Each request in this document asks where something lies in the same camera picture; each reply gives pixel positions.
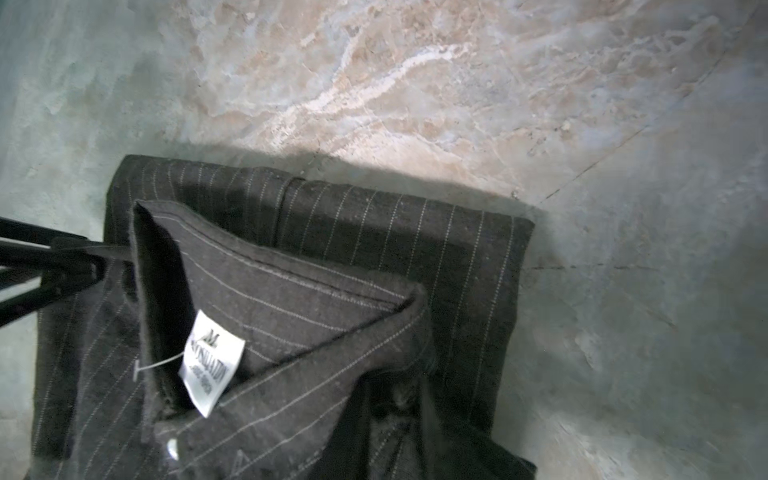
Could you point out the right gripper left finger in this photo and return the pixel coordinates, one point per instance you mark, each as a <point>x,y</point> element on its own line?
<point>346,456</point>

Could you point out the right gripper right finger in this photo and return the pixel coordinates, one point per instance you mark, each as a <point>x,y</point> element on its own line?
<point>446,452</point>

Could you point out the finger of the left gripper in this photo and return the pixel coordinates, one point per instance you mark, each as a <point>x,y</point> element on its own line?
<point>27,245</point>
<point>54,287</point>

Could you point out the dark pinstriped long sleeve shirt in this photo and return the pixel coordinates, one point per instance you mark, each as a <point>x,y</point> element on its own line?
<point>255,301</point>

